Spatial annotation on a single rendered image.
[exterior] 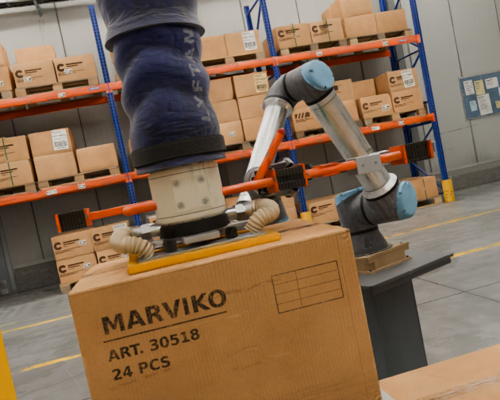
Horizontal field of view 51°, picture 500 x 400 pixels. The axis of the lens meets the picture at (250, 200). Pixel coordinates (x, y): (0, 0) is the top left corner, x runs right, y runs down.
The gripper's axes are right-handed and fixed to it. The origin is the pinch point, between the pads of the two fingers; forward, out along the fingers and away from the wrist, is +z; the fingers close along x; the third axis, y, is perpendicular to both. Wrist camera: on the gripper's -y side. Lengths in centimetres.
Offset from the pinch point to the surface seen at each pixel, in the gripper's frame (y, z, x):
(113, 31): 37, 7, 40
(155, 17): 27, 12, 40
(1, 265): 291, -830, -69
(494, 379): -45, 0, -67
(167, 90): 28.0, 10.0, 24.8
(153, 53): 29.2, 10.2, 33.3
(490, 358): -53, -13, -67
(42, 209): 208, -837, 10
